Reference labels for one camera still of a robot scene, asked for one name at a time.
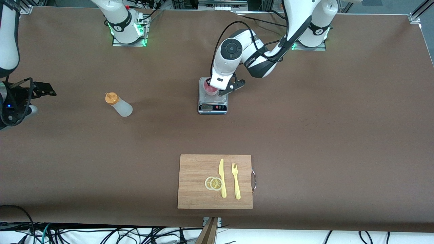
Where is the pink paper cup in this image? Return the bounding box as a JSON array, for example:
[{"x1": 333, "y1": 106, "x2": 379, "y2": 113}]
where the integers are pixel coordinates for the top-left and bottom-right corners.
[{"x1": 203, "y1": 79, "x2": 219, "y2": 96}]

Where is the translucent sauce bottle orange cap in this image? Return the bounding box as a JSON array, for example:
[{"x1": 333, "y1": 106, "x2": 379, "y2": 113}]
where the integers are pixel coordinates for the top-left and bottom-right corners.
[{"x1": 105, "y1": 92, "x2": 133, "y2": 118}]

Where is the silver digital kitchen scale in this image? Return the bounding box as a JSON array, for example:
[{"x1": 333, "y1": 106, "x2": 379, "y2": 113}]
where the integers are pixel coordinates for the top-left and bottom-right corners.
[{"x1": 198, "y1": 77, "x2": 228, "y2": 115}]

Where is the white power strip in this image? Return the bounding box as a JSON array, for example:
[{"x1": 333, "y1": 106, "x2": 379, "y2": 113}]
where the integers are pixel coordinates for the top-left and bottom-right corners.
[{"x1": 198, "y1": 0, "x2": 248, "y2": 11}]

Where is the wooden cutting board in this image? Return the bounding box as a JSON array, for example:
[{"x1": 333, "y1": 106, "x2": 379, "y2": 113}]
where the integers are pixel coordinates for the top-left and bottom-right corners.
[{"x1": 177, "y1": 154, "x2": 256, "y2": 209}]

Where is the yellow plastic knife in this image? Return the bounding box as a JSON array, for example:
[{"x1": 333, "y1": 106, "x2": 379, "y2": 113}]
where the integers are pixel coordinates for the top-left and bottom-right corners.
[{"x1": 218, "y1": 158, "x2": 227, "y2": 199}]

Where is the yellow plastic fork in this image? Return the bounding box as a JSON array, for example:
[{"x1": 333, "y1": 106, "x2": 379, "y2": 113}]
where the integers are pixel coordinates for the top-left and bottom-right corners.
[{"x1": 232, "y1": 163, "x2": 241, "y2": 200}]

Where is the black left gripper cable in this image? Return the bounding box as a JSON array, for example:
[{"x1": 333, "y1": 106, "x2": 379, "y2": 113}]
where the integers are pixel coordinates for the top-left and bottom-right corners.
[{"x1": 210, "y1": 21, "x2": 292, "y2": 73}]

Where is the black cable on table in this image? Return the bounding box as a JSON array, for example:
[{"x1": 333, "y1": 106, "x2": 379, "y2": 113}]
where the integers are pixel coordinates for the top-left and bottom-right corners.
[{"x1": 232, "y1": 10, "x2": 287, "y2": 29}]

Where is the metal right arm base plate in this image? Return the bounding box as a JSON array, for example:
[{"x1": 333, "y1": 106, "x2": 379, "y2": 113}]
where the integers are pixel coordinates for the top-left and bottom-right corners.
[{"x1": 112, "y1": 17, "x2": 149, "y2": 47}]

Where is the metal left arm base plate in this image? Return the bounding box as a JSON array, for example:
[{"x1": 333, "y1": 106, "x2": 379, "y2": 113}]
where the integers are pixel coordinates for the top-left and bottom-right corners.
[{"x1": 292, "y1": 41, "x2": 327, "y2": 51}]

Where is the black looped floor cable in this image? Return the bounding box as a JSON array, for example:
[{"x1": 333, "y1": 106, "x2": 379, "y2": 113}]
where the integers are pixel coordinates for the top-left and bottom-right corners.
[{"x1": 0, "y1": 204, "x2": 36, "y2": 244}]

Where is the teal floor cable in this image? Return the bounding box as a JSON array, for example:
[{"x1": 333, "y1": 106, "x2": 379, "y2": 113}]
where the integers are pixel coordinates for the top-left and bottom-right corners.
[{"x1": 40, "y1": 223, "x2": 51, "y2": 244}]

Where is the wooden post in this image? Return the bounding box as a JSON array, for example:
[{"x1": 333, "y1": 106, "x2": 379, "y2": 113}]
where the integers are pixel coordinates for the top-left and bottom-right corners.
[{"x1": 195, "y1": 217, "x2": 217, "y2": 244}]

